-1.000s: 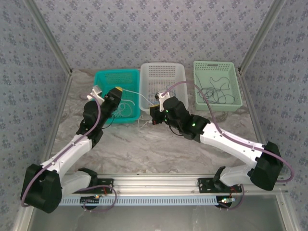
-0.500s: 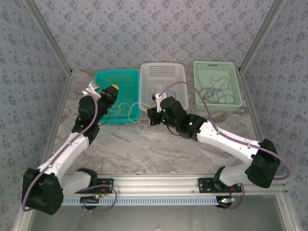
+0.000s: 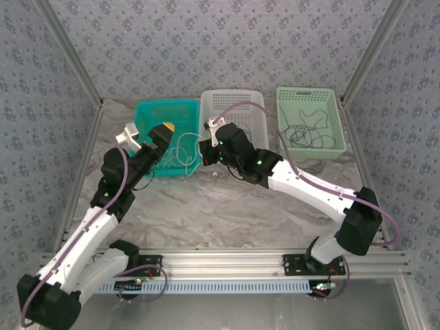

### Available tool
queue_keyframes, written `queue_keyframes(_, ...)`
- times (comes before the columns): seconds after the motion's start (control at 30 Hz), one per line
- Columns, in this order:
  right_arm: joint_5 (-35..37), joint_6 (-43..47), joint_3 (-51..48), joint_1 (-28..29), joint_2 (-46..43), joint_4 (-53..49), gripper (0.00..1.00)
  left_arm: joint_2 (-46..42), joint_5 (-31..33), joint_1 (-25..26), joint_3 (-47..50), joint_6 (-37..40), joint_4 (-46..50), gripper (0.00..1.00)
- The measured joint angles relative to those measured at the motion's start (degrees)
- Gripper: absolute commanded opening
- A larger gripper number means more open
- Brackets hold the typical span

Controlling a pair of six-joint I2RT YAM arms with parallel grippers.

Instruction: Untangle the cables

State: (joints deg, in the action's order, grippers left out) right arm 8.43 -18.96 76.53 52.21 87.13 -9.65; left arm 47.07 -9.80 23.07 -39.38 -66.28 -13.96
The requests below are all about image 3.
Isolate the slotted white cable duct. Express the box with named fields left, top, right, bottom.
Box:
left=92, top=278, right=314, bottom=295

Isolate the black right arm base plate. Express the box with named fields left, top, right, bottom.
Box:
left=282, top=253, right=346, bottom=277

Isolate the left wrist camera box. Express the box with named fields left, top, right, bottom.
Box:
left=115, top=121, right=142, bottom=153

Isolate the white plastic basket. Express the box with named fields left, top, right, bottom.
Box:
left=199, top=89, right=270, bottom=152

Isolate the thin black cable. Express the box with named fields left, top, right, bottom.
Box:
left=298, top=109, right=336, bottom=149

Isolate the mint green plastic basket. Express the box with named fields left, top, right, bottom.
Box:
left=276, top=86, right=347, bottom=160

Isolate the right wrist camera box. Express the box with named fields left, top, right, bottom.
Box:
left=202, top=115, right=228, bottom=147

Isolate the aluminium side rail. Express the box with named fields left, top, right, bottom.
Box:
left=340, top=99, right=393, bottom=250
left=53, top=102, right=106, bottom=254

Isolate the aluminium front rail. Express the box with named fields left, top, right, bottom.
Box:
left=39, top=249, right=412, bottom=278

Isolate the aluminium frame post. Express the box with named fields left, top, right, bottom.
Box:
left=340, top=0, right=410, bottom=104
left=34, top=0, right=105, bottom=108

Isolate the teal plastic basket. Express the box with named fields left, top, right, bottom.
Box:
left=126, top=98, right=202, bottom=179

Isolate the small circuit board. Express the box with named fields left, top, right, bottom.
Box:
left=115, top=278, right=144, bottom=292
left=311, top=281, right=337, bottom=293

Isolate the thin purple cable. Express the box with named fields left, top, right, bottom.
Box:
left=278, top=104, right=336, bottom=151

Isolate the blue cable bundle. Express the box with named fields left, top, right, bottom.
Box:
left=164, top=132, right=207, bottom=177

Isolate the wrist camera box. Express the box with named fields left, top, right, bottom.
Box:
left=202, top=115, right=228, bottom=147
left=115, top=121, right=142, bottom=153

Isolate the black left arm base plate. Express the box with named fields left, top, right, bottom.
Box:
left=100, top=254, right=163, bottom=278

